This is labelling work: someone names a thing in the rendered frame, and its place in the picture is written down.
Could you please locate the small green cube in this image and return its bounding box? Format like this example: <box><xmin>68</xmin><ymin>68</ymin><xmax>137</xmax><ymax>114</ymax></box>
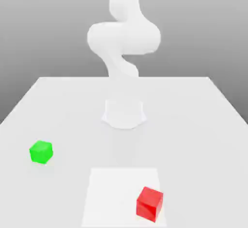
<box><xmin>29</xmin><ymin>140</ymin><xmax>54</xmax><ymax>164</ymax></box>

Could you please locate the small red cube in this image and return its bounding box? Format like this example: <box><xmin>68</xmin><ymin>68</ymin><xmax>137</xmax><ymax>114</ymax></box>
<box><xmin>136</xmin><ymin>186</ymin><xmax>164</xmax><ymax>223</ymax></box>

